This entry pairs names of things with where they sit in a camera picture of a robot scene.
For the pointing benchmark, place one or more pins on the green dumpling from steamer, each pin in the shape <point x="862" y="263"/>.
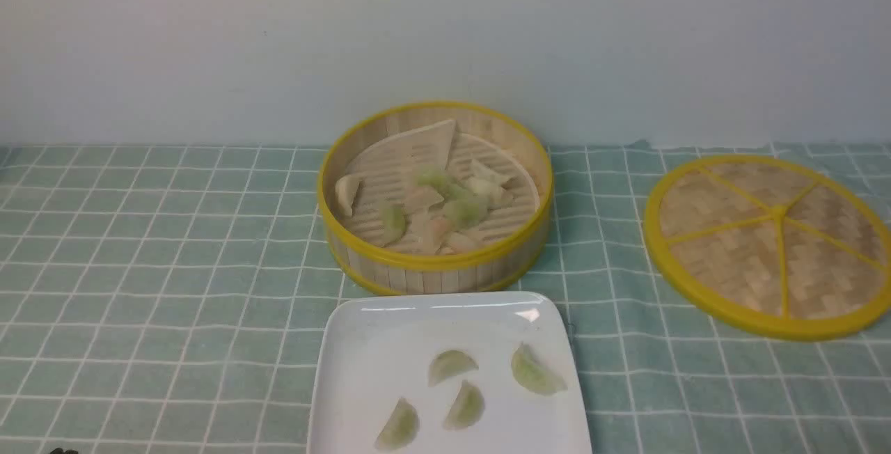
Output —
<point x="465" y="212"/>
<point x="394" y="223"/>

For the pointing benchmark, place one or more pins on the green dumpling plate upper middle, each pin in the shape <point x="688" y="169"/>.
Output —
<point x="449" y="364"/>

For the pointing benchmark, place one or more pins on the green dumpling plate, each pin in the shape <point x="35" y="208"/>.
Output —
<point x="467" y="408"/>
<point x="532" y="374"/>
<point x="401" y="427"/>
<point x="449" y="364"/>

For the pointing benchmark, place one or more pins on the white square plate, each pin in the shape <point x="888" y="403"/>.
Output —
<point x="377" y="350"/>

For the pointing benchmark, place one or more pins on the green dumpling plate right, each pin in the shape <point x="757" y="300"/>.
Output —
<point x="532" y="374"/>

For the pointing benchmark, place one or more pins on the green dumpling plate centre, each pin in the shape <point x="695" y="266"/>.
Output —
<point x="467" y="408"/>

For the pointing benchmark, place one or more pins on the green dumpling plate front left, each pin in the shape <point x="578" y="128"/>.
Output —
<point x="401" y="427"/>

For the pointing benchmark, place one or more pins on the yellow-rimmed bamboo steamer basket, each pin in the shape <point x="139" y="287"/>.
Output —
<point x="387" y="148"/>

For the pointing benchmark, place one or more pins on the pink dumpling steamer front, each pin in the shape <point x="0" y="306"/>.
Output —
<point x="436" y="235"/>

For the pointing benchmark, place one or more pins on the white dumpling steamer middle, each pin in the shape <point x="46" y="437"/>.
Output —
<point x="421" y="199"/>

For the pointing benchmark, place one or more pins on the white dumpling steamer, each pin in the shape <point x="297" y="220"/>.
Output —
<point x="346" y="189"/>
<point x="490" y="184"/>
<point x="421" y="199"/>

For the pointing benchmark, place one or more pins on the green dumpling steamer upper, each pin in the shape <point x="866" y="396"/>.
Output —
<point x="434" y="177"/>

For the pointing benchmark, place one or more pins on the white dumpling steamer right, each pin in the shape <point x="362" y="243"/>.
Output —
<point x="490" y="184"/>

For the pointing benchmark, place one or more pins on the white dumpling steamer left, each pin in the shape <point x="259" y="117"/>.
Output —
<point x="346" y="189"/>

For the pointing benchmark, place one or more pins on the green checked tablecloth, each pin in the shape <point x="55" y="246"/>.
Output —
<point x="172" y="299"/>

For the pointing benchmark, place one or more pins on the yellow-rimmed bamboo steamer lid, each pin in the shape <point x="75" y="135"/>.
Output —
<point x="769" y="246"/>

